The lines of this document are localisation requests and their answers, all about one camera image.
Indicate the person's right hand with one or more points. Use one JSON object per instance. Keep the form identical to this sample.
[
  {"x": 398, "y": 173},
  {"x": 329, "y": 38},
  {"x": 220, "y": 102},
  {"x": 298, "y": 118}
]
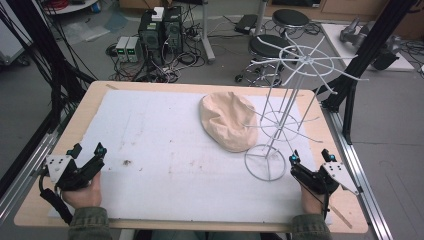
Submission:
[{"x": 310, "y": 203}]

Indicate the aluminium rail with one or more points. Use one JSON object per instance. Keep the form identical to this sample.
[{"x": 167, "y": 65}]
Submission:
[
  {"x": 363, "y": 180},
  {"x": 23, "y": 173}
]

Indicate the black computer tower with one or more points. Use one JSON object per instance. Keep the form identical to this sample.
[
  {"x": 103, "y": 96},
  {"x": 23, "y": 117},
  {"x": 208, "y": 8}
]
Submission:
[
  {"x": 173, "y": 30},
  {"x": 150, "y": 36}
]

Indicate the small white box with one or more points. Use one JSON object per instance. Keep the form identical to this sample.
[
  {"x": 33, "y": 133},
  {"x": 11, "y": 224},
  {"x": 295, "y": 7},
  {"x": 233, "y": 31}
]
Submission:
[{"x": 158, "y": 14}]

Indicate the white board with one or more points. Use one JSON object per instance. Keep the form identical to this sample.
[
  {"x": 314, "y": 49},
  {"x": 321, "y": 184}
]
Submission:
[{"x": 333, "y": 36}]

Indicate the grey metal table leg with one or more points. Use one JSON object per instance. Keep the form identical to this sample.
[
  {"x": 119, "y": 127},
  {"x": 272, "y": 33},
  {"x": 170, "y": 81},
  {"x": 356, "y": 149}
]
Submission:
[
  {"x": 260, "y": 16},
  {"x": 207, "y": 33}
]

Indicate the black metal frame post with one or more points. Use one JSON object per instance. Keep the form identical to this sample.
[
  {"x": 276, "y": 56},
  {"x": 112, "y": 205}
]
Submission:
[
  {"x": 370, "y": 43},
  {"x": 46, "y": 50}
]

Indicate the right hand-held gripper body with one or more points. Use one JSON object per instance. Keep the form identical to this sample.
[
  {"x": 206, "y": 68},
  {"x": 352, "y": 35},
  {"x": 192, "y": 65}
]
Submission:
[{"x": 336, "y": 173}]

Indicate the white foam mat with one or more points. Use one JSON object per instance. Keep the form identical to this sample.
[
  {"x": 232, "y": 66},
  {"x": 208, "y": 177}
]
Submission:
[{"x": 160, "y": 156}]

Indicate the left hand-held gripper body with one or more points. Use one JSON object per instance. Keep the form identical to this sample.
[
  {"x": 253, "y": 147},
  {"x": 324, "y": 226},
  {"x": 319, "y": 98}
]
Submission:
[{"x": 60, "y": 166}]

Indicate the black round stool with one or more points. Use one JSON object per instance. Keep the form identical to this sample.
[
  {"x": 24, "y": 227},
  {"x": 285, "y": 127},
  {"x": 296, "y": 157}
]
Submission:
[
  {"x": 290, "y": 17},
  {"x": 265, "y": 45}
]

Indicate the thin wooden stick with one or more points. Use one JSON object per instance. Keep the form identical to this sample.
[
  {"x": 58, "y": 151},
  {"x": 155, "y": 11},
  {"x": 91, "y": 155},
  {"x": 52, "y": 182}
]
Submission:
[{"x": 341, "y": 217}]

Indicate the clear plastic sheet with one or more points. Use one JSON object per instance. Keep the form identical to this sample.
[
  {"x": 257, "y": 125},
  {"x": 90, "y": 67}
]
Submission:
[{"x": 85, "y": 31}]

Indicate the flat black box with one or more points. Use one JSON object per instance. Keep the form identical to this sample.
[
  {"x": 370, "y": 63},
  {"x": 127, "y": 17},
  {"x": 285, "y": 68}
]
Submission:
[{"x": 246, "y": 23}]

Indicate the white round table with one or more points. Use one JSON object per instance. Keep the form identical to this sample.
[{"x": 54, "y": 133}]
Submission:
[{"x": 71, "y": 6}]

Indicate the white power supply box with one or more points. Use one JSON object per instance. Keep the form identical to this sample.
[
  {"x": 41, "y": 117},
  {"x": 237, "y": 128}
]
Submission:
[
  {"x": 134, "y": 49},
  {"x": 121, "y": 48}
]

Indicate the grey equipment case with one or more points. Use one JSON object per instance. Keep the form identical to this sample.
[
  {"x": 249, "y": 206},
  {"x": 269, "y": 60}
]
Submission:
[{"x": 11, "y": 43}]

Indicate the beige cap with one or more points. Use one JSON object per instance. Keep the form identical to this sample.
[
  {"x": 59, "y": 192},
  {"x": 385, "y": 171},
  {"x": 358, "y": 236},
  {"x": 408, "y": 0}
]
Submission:
[{"x": 228, "y": 121}]

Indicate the person's left hand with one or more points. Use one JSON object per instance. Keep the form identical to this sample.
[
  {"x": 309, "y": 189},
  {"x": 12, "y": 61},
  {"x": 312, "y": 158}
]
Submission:
[{"x": 85, "y": 197}]

